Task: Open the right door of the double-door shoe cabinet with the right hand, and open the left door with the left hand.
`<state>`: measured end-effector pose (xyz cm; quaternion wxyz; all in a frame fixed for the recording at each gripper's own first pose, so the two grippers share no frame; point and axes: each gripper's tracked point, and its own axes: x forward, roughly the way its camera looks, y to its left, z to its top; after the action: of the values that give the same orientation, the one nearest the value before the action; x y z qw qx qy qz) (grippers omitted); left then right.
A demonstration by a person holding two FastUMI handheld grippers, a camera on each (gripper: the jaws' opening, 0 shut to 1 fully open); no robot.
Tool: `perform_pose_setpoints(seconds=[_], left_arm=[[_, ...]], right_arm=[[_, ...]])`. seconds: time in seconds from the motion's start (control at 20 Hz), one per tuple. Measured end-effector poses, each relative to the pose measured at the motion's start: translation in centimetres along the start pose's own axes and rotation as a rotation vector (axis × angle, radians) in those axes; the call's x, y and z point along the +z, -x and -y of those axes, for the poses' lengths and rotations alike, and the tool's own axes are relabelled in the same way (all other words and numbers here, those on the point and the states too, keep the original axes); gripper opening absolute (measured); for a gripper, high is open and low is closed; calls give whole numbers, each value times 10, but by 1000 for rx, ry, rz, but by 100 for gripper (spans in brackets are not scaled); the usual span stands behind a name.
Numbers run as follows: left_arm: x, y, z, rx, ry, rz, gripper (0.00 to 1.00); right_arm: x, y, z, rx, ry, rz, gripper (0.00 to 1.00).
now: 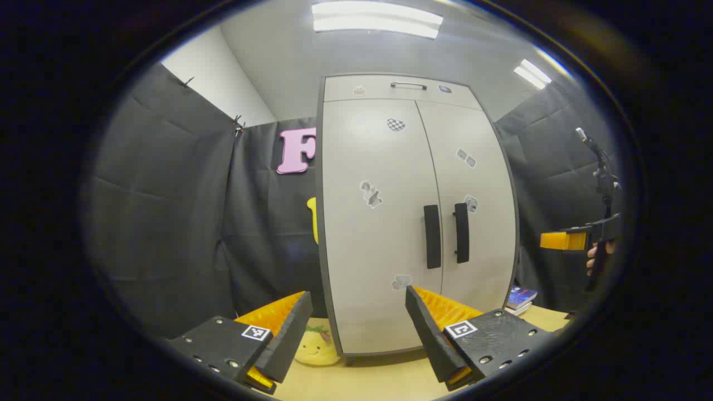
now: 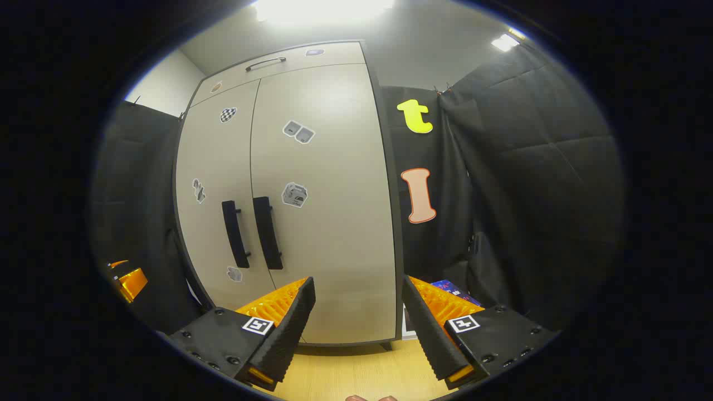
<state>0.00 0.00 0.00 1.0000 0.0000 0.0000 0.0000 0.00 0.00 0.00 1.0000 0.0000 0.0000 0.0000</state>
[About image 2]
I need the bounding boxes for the beige cabinet drawer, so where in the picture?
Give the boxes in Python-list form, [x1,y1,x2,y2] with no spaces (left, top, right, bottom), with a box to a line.
[192,41,368,108]

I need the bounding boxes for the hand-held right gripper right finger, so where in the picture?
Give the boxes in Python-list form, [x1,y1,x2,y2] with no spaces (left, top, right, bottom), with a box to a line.
[401,275,560,390]

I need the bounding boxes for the black backdrop cloth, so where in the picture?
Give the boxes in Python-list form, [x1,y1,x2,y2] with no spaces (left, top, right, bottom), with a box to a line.
[92,42,627,335]

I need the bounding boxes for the blue book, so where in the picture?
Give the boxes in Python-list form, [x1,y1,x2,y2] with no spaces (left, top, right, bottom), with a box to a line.
[432,280,482,307]

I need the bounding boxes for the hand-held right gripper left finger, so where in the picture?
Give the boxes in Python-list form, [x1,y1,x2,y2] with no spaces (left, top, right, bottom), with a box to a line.
[166,276,316,392]

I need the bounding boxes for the beige cabinet door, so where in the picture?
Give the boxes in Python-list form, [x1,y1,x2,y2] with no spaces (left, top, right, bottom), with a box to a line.
[175,80,279,312]
[250,63,397,345]

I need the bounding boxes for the beige double-door shoe cabinet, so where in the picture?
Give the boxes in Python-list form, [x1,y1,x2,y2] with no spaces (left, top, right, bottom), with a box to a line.
[173,39,404,351]

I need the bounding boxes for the large ceiling light panel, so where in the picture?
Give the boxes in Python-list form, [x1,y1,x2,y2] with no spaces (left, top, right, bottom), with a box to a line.
[252,0,397,24]

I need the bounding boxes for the small ceiling light panel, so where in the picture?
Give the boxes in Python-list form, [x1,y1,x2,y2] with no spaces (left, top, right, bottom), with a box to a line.
[491,28,527,52]

